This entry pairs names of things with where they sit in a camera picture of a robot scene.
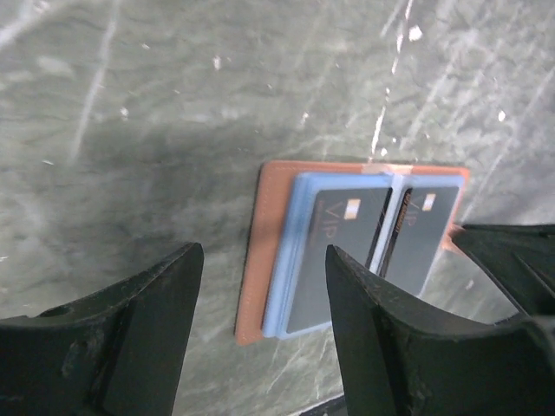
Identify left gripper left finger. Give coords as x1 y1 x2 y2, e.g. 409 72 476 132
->
1 243 204 415

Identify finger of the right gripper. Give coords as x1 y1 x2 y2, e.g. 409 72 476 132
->
454 224 554 315

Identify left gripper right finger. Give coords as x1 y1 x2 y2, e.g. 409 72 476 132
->
327 251 554 415

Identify black credit card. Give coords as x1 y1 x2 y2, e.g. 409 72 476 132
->
284 185 392 336
379 185 459 296

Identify pink leather card holder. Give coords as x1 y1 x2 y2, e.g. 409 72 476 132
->
234 160 470 346

